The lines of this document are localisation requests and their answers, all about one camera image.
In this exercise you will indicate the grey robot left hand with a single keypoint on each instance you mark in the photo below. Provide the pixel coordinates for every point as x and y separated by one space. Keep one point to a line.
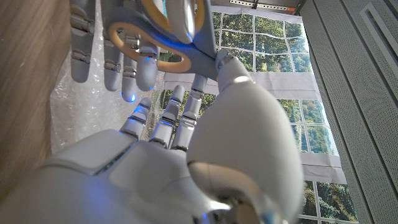
81 46

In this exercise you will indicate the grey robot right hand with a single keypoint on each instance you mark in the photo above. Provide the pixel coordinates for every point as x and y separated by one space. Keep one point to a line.
242 140

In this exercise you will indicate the clear bubble wrap sheet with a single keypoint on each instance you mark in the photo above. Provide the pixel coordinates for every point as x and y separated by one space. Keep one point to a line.
84 109

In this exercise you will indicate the printed garden window backdrop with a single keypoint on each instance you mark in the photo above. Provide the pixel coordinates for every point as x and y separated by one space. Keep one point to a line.
280 46

